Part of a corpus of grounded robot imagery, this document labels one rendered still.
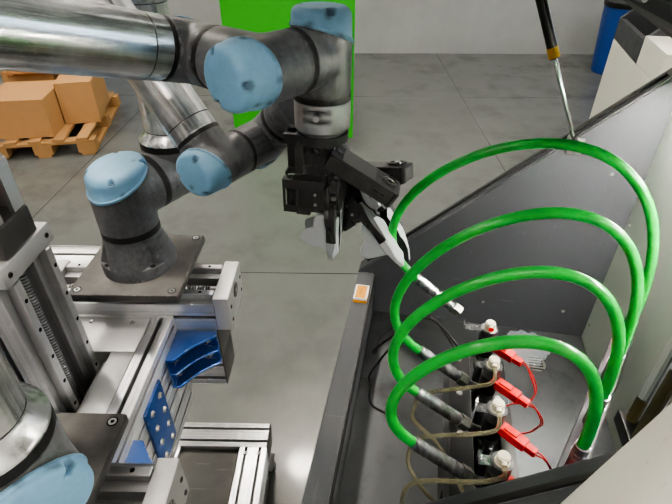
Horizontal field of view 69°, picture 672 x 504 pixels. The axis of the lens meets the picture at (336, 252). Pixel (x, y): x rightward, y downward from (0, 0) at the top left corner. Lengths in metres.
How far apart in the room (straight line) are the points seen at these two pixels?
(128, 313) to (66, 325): 0.18
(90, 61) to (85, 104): 4.18
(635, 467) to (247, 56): 0.50
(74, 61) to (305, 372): 1.81
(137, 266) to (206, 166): 0.37
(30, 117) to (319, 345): 3.14
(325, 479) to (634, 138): 0.80
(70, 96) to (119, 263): 3.75
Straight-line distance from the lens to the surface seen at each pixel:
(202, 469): 1.75
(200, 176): 0.77
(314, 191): 0.69
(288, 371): 2.22
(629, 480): 0.47
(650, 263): 0.81
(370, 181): 0.69
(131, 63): 0.61
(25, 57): 0.56
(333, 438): 0.87
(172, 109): 0.80
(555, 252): 1.16
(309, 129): 0.66
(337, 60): 0.63
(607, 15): 6.89
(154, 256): 1.07
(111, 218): 1.03
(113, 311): 1.17
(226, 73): 0.55
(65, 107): 4.80
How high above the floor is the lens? 1.67
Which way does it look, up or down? 35 degrees down
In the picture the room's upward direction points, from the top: straight up
